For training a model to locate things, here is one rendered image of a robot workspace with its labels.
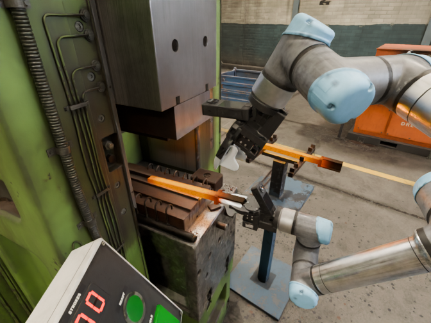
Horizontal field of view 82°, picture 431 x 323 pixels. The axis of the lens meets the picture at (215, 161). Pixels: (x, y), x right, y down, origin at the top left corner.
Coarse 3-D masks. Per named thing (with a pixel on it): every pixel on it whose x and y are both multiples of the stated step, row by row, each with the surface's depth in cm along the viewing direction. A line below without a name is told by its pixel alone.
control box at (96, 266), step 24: (96, 240) 46; (72, 264) 44; (96, 264) 43; (120, 264) 48; (48, 288) 41; (72, 288) 38; (96, 288) 41; (120, 288) 45; (144, 288) 51; (48, 312) 36; (72, 312) 36; (96, 312) 39; (120, 312) 43; (144, 312) 48
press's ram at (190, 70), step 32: (96, 0) 53; (128, 0) 50; (160, 0) 51; (192, 0) 60; (128, 32) 53; (160, 32) 53; (192, 32) 63; (128, 64) 57; (160, 64) 55; (192, 64) 66; (128, 96) 62; (160, 96) 57; (192, 96) 70
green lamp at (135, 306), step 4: (132, 296) 47; (136, 296) 47; (128, 300) 45; (132, 300) 46; (136, 300) 47; (140, 300) 48; (128, 304) 45; (132, 304) 46; (136, 304) 46; (140, 304) 47; (128, 308) 45; (132, 308) 45; (136, 308) 46; (140, 308) 47; (128, 312) 44; (132, 312) 45; (136, 312) 46; (140, 312) 47; (128, 316) 44; (132, 316) 45; (136, 316) 45; (140, 316) 46; (132, 320) 44; (136, 320) 45
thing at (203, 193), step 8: (152, 176) 100; (160, 184) 96; (168, 184) 94; (176, 184) 94; (184, 184) 94; (184, 192) 92; (192, 192) 90; (200, 192) 89; (208, 192) 88; (216, 192) 88; (216, 200) 85; (232, 200) 83; (240, 200) 83
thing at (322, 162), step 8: (272, 144) 125; (280, 152) 121; (288, 152) 118; (296, 152) 118; (312, 160) 113; (320, 160) 110; (328, 160) 109; (336, 160) 109; (328, 168) 110; (336, 168) 109
